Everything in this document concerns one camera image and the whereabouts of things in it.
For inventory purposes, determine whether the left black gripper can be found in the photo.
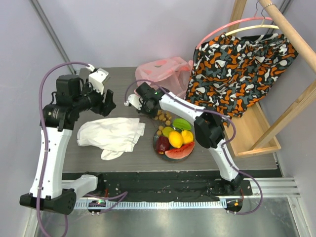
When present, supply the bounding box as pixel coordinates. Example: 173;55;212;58
73;79;116;116

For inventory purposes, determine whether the brown fake longan bunch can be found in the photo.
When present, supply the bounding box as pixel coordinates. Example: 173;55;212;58
154;110;172;136

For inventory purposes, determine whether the yellow fake starfruit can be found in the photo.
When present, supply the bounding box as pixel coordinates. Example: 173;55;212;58
162;126;174;138

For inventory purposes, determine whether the pink plastic bag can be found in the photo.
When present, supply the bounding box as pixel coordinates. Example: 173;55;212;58
135;57;193;99

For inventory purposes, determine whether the green fake starfruit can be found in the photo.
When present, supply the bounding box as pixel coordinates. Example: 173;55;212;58
172;118;192;130

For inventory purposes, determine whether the red fake apple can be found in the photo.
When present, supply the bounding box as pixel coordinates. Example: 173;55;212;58
156;136;170;155

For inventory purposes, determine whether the orange fake fruit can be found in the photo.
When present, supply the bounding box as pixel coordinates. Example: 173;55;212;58
168;131;183;149

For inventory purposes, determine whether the fake watermelon slice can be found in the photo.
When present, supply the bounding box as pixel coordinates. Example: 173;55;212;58
165;142;195;160

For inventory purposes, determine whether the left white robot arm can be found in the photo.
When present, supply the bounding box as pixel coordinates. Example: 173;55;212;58
20;70;116;215

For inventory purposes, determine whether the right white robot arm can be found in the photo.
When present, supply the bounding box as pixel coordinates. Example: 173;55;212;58
133;82;243;195

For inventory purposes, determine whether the white cloth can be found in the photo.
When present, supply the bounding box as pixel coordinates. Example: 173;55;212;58
77;118;146;160

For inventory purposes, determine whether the blue ceramic plate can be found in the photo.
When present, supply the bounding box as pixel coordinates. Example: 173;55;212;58
153;127;188;162

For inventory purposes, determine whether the pink clothes hanger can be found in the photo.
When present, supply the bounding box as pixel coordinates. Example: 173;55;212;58
196;16;279;49

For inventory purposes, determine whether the patterned orange black garment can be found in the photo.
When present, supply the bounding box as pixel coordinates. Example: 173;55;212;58
185;34;298;118

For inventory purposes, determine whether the wooden clothes rack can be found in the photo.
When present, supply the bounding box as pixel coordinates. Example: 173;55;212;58
222;0;316;159

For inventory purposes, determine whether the cream clothes hanger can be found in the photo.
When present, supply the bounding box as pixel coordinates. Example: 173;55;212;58
225;24;279;36

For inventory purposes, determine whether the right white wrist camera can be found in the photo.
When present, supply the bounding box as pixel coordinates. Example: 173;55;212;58
124;94;143;111

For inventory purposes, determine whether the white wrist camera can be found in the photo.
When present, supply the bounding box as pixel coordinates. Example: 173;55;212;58
124;94;143;111
86;64;110;95

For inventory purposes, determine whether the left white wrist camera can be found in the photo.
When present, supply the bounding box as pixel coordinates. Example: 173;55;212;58
86;64;110;95

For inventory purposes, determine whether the aluminium rail frame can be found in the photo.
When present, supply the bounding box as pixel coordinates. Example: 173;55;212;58
23;69;309;237

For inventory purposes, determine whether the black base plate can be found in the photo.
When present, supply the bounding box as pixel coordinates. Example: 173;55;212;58
61;170;253;203

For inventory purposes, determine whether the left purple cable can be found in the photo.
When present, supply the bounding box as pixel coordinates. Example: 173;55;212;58
36;62;129;237

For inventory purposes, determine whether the purple cable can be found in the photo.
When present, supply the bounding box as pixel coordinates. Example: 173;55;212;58
124;79;263;215
36;62;129;237

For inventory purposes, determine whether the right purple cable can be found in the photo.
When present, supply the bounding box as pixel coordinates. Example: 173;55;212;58
124;79;263;215

